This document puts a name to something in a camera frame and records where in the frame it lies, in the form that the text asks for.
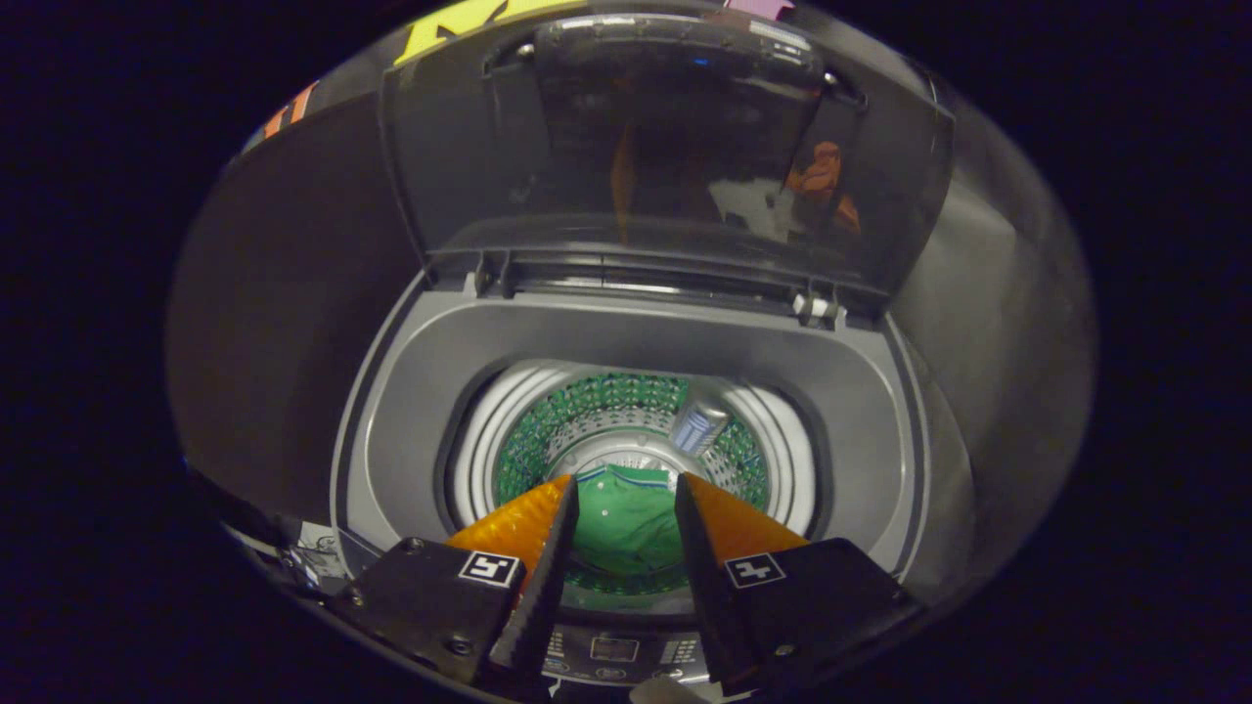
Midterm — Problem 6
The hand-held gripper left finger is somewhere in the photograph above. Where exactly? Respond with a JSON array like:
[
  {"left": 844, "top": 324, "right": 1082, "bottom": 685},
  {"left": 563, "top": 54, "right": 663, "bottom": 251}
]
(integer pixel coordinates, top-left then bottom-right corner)
[{"left": 328, "top": 474, "right": 581, "bottom": 685}]

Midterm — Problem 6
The dark washing machine lid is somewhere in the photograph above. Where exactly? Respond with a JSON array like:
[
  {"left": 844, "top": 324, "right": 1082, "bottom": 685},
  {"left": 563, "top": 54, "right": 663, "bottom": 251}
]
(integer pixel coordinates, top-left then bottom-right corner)
[{"left": 380, "top": 12, "right": 955, "bottom": 304}]

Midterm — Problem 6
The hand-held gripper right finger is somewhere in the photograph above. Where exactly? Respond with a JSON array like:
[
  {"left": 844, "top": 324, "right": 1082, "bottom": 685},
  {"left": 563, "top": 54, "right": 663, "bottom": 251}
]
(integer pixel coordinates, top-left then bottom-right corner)
[{"left": 673, "top": 472, "right": 925, "bottom": 690}]

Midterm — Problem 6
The green polo shirt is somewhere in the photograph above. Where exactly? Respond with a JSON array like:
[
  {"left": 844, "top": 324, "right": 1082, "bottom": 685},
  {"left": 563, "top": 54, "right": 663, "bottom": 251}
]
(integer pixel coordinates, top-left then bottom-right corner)
[{"left": 572, "top": 464, "right": 686, "bottom": 578}]

